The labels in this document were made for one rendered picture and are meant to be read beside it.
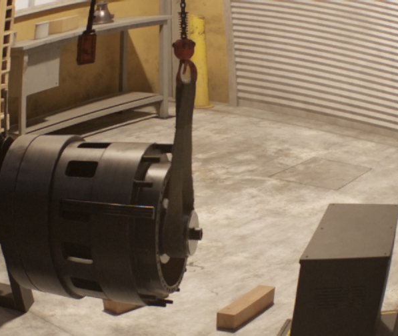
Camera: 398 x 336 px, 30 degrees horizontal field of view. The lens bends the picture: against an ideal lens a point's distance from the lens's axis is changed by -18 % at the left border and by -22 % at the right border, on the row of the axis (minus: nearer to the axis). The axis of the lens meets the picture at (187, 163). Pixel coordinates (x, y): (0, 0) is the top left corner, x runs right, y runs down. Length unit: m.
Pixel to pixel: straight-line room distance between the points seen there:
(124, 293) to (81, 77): 6.15
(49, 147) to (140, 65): 6.61
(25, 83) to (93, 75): 1.78
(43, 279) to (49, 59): 4.90
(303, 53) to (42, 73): 2.77
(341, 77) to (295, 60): 0.63
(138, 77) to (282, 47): 1.68
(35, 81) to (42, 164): 4.73
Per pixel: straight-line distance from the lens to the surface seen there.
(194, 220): 2.59
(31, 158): 2.56
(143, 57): 9.18
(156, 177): 2.49
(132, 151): 2.51
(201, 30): 8.79
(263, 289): 4.04
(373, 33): 7.84
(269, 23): 8.59
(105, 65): 8.77
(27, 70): 7.05
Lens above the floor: 1.69
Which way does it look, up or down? 14 degrees down
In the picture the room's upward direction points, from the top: 2 degrees counter-clockwise
